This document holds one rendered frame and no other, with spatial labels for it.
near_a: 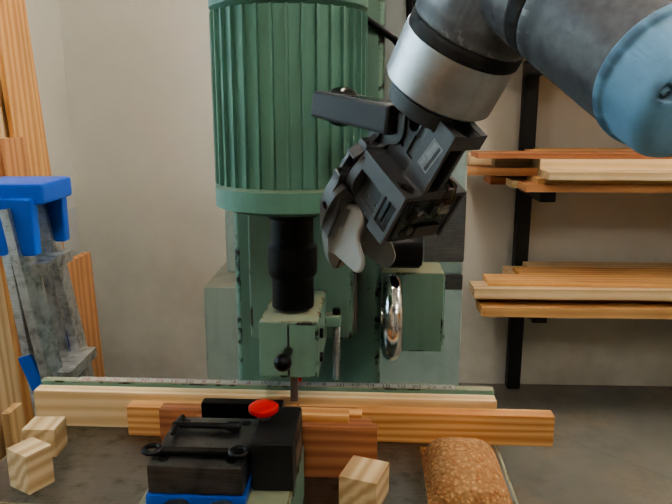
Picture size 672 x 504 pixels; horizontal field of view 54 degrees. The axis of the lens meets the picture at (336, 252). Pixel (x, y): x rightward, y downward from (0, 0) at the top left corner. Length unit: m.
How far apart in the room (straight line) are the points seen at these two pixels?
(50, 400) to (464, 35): 0.71
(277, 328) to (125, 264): 2.57
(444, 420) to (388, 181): 0.40
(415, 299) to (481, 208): 2.17
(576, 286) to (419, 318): 1.88
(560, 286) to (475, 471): 2.08
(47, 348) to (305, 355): 0.87
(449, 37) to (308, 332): 0.40
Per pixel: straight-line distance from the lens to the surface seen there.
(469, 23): 0.47
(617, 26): 0.40
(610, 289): 2.82
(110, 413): 0.93
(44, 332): 1.55
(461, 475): 0.75
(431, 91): 0.49
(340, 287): 0.88
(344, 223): 0.61
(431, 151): 0.52
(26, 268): 1.51
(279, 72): 0.69
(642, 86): 0.39
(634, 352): 3.49
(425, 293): 0.96
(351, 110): 0.58
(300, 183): 0.69
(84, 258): 2.60
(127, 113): 3.21
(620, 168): 2.75
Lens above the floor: 1.31
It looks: 12 degrees down
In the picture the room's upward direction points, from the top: straight up
